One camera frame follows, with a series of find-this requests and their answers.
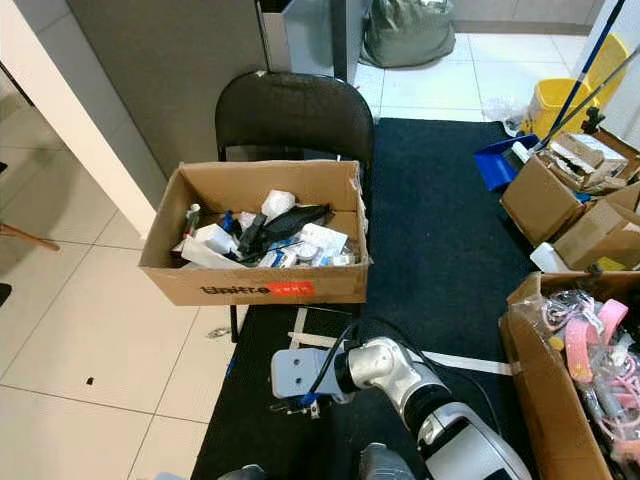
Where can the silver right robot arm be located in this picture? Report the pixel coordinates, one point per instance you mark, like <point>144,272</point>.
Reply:
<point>460,440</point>

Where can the printed cardboard trash box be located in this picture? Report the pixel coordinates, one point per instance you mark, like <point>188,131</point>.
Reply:
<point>175,282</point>

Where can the short white tape strip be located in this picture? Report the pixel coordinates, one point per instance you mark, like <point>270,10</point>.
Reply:
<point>301,321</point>

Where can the black right robot leg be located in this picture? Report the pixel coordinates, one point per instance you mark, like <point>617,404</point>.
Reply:
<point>385,462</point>

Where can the white paper box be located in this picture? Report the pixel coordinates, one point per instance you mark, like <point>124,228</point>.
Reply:
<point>325,241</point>

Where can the white flat carton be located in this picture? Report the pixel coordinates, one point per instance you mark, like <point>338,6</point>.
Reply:
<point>215,246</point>

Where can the long white tape strip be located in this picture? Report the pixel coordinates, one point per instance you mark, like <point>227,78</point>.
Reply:
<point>470,362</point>

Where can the black crumpled bag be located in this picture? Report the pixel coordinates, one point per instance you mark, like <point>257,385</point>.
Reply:
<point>295,222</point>

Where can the white crumpled cup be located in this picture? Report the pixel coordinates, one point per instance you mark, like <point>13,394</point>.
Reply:
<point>278,203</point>

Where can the grey slim bottle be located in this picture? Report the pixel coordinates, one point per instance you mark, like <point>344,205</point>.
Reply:
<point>195,218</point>

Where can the dark carpet mat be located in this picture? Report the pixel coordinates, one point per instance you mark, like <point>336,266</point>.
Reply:
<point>440,250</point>

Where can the tall cardboard box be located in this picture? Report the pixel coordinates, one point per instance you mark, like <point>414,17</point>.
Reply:
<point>548,420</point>

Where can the black chair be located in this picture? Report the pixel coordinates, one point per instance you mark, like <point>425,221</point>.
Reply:
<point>295,115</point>

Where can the small white container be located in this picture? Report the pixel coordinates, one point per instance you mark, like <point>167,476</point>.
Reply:
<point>550,258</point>

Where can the blue dustpan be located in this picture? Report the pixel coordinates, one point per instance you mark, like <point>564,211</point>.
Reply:
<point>495,163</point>

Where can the wooden stick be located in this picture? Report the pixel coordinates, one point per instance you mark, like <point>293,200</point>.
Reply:
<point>28,237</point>

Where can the cardboard box with open flaps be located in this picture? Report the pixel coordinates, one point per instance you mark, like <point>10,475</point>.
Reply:
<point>538,203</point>

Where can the plain cardboard box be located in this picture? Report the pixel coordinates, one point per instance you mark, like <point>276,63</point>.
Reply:
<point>598,240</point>

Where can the grey metal cabinet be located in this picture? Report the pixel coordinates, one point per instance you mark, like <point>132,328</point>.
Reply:
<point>310,38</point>

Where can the clear plastic bag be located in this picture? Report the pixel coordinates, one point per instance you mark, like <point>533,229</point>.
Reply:
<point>517,110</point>

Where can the white grey packing insert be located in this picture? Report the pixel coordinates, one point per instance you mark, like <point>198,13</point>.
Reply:
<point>590,157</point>

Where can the green sack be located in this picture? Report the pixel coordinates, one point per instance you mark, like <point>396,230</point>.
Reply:
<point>408,35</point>

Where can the yellow mop bucket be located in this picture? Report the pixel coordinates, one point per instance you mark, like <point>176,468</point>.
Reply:
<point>555,102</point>

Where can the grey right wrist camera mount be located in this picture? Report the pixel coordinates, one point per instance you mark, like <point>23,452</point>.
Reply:
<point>298,372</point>

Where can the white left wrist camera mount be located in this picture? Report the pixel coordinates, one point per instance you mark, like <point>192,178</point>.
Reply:
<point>168,477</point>

